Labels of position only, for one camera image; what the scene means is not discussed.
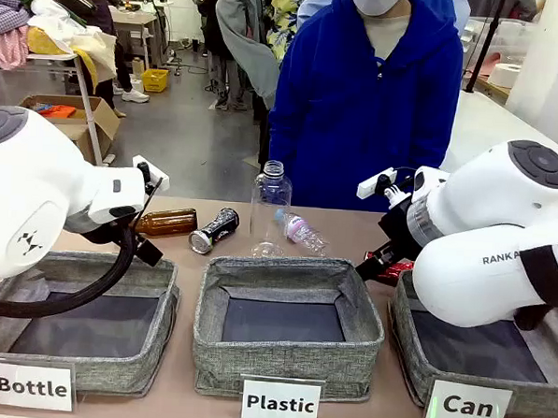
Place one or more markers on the black tripod pole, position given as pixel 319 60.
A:
pixel 484 46

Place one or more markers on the person in grey hoodie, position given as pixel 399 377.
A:
pixel 243 34

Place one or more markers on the open cardboard box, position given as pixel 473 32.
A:
pixel 103 120

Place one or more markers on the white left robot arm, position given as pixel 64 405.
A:
pixel 27 182

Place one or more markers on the brown glass bottle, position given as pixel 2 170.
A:
pixel 170 222

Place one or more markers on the small crushed water bottle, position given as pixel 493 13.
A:
pixel 301 231

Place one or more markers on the yellow plastic crate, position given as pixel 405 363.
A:
pixel 154 81

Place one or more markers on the orange cloth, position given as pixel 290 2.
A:
pixel 59 111

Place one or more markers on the red crushed can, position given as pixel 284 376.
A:
pixel 399 270

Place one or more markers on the pink cloth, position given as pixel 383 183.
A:
pixel 9 47

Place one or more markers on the person in yellow floral shirt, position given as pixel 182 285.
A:
pixel 289 13

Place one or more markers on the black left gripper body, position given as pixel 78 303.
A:
pixel 102 231

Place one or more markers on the white Plastic sign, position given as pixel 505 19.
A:
pixel 280 402

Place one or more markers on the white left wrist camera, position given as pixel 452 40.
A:
pixel 161 178

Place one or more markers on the black crushed can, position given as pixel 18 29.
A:
pixel 214 231

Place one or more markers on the white tissue roll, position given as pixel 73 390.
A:
pixel 506 76

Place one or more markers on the large white table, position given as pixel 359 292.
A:
pixel 489 122

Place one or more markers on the white Can sign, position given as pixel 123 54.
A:
pixel 467 406

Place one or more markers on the grey basket behind Bottle sign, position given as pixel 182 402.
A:
pixel 111 378

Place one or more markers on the large clear plastic bottle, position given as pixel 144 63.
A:
pixel 270 194

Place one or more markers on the white Bottle sign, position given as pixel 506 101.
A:
pixel 31 385

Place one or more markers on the white cloth pile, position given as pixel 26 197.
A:
pixel 59 19

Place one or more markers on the white face mask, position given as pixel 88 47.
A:
pixel 376 1

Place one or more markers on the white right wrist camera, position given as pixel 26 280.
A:
pixel 369 188

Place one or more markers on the grey basket behind Can sign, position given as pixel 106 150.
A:
pixel 407 347

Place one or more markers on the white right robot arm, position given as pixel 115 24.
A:
pixel 486 192

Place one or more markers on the white table with clothes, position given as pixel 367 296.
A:
pixel 86 96

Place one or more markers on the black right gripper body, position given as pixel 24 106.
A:
pixel 399 229

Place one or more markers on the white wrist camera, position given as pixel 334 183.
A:
pixel 161 178
pixel 369 188

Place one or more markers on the person in blue hoodie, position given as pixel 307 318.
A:
pixel 359 105

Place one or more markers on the grey basket behind Plastic sign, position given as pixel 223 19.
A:
pixel 280 359

